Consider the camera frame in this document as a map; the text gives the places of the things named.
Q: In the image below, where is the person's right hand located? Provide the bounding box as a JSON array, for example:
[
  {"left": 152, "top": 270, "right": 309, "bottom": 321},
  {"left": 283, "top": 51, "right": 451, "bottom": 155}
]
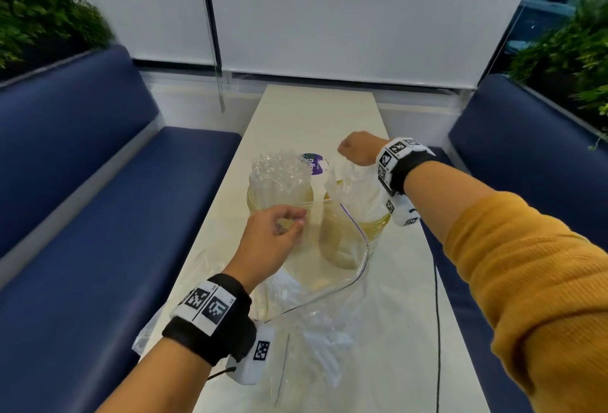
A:
[{"left": 337, "top": 130, "right": 390, "bottom": 167}]

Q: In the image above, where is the person's left hand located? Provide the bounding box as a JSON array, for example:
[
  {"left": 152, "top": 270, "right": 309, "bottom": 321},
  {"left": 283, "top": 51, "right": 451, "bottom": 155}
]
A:
[{"left": 223, "top": 204, "right": 307, "bottom": 295}]

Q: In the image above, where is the bundle of clear straws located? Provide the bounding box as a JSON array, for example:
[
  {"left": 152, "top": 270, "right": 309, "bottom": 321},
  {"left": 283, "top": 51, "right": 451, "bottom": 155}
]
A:
[
  {"left": 249, "top": 149, "right": 314, "bottom": 205},
  {"left": 325, "top": 160, "right": 388, "bottom": 224}
]

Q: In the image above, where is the yellow plastic jar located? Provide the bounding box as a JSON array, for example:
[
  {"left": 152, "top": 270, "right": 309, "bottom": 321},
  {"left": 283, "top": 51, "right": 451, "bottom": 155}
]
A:
[
  {"left": 319, "top": 191, "right": 391, "bottom": 270},
  {"left": 246, "top": 179, "right": 315, "bottom": 257}
]

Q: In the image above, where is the clear zip bag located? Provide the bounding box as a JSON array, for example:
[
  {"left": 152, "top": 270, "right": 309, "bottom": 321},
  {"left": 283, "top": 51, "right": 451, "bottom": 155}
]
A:
[
  {"left": 256, "top": 203, "right": 381, "bottom": 390},
  {"left": 132, "top": 251, "right": 295, "bottom": 395}
]

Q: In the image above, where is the person's right forearm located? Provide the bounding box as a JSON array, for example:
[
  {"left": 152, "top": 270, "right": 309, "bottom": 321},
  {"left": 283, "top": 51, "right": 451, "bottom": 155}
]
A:
[{"left": 403, "top": 160, "right": 497, "bottom": 245}]

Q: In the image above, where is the person's left forearm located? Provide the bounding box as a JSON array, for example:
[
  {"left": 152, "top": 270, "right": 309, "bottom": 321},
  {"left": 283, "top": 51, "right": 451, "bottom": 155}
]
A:
[{"left": 94, "top": 336, "right": 212, "bottom": 413}]

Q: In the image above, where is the black marker wristband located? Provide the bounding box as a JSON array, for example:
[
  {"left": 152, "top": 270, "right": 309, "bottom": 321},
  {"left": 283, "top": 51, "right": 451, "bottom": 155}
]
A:
[
  {"left": 162, "top": 273, "right": 257, "bottom": 366},
  {"left": 375, "top": 137, "right": 437, "bottom": 196}
]

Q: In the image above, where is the purple round sticker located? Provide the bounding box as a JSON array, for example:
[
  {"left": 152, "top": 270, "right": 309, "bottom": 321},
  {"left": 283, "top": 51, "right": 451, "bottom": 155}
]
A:
[{"left": 301, "top": 153, "right": 329, "bottom": 176}]

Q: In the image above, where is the wide white roller blind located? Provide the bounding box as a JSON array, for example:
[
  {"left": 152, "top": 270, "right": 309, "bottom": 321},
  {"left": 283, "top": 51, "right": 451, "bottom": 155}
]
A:
[{"left": 201, "top": 0, "right": 547, "bottom": 91}]

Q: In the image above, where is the navy blue bench sofa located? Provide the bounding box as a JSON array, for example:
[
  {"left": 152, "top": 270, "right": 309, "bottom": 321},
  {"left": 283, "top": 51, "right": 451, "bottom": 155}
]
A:
[
  {"left": 420, "top": 74, "right": 608, "bottom": 413},
  {"left": 0, "top": 44, "right": 243, "bottom": 413}
]

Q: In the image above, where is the clear blind wand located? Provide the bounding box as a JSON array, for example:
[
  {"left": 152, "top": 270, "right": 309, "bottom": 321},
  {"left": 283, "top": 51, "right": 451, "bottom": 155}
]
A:
[{"left": 197, "top": 0, "right": 227, "bottom": 113}]

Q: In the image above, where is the green artificial plant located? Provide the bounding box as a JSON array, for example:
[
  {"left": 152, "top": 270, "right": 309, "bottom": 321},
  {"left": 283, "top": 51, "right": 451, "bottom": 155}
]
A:
[
  {"left": 0, "top": 0, "right": 115, "bottom": 81},
  {"left": 508, "top": 0, "right": 608, "bottom": 148}
]

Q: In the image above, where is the mustard yellow sweater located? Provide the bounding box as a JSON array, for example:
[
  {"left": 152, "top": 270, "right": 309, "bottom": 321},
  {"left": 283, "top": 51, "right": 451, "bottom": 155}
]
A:
[{"left": 444, "top": 191, "right": 608, "bottom": 413}]

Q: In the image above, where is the narrow white roller blind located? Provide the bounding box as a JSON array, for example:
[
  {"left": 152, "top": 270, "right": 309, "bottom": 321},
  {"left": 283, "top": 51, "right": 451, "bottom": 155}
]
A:
[{"left": 16, "top": 0, "right": 217, "bottom": 67}]

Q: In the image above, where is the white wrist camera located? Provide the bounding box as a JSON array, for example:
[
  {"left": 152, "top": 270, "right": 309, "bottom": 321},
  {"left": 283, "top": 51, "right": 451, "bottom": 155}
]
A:
[
  {"left": 227, "top": 324, "right": 276, "bottom": 386},
  {"left": 384, "top": 194, "right": 422, "bottom": 228}
]

